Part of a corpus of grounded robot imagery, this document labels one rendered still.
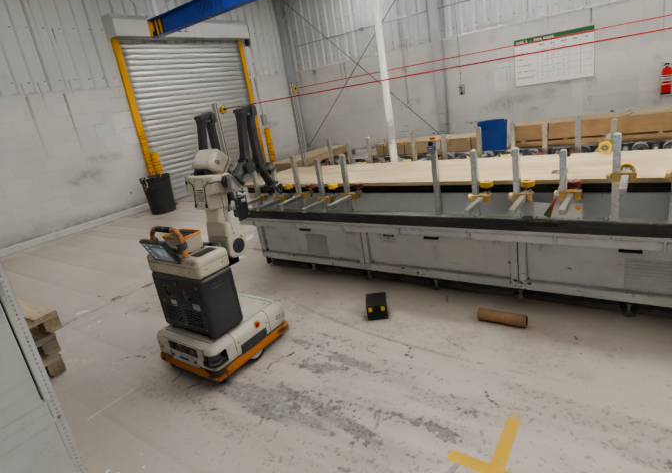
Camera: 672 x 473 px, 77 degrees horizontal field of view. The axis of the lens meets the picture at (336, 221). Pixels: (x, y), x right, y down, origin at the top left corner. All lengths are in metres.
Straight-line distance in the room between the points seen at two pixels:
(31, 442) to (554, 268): 2.95
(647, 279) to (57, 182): 8.37
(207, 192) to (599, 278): 2.55
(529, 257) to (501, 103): 7.19
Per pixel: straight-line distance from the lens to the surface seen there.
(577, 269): 3.15
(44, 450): 2.28
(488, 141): 8.42
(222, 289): 2.70
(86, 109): 9.18
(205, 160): 2.86
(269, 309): 2.98
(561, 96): 9.88
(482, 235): 2.94
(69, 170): 8.94
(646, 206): 2.95
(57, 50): 9.23
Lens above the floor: 1.58
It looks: 16 degrees down
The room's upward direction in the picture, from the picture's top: 9 degrees counter-clockwise
